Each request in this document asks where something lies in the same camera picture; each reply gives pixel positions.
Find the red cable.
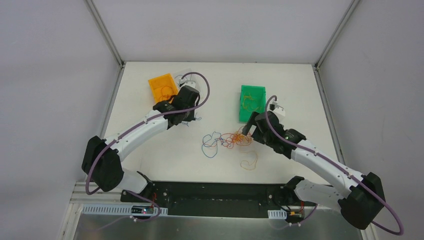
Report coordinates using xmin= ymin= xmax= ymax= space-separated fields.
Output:
xmin=156 ymin=85 xmax=178 ymax=102

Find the coloured cable bundle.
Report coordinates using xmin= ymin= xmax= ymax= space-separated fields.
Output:
xmin=201 ymin=130 xmax=259 ymax=172

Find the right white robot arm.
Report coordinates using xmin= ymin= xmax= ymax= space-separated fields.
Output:
xmin=242 ymin=111 xmax=385 ymax=230

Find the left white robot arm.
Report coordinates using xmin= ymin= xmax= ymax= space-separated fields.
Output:
xmin=81 ymin=85 xmax=200 ymax=203

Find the white translucent plastic bin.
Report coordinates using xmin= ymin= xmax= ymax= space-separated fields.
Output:
xmin=171 ymin=68 xmax=198 ymax=89

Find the green plastic bin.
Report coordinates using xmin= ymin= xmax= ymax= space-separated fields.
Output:
xmin=238 ymin=85 xmax=266 ymax=123

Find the orange plastic bin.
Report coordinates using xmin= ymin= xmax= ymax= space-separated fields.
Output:
xmin=148 ymin=73 xmax=178 ymax=103

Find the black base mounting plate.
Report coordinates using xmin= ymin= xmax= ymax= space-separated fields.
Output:
xmin=140 ymin=181 xmax=300 ymax=219

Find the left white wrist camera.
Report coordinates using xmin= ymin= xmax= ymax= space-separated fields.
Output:
xmin=176 ymin=75 xmax=197 ymax=89

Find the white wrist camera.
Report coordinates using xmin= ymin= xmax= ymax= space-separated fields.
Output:
xmin=176 ymin=75 xmax=197 ymax=89
xmin=269 ymin=103 xmax=286 ymax=119

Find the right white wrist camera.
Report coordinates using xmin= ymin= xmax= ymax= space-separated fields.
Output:
xmin=269 ymin=103 xmax=286 ymax=119

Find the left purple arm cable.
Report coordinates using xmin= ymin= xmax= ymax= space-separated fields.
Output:
xmin=84 ymin=71 xmax=212 ymax=223

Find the aluminium frame rail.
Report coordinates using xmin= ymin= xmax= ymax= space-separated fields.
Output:
xmin=84 ymin=0 xmax=125 ymax=69
xmin=314 ymin=0 xmax=362 ymax=69

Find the right aluminium frame rail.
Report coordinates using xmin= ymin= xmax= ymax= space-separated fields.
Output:
xmin=314 ymin=0 xmax=362 ymax=69

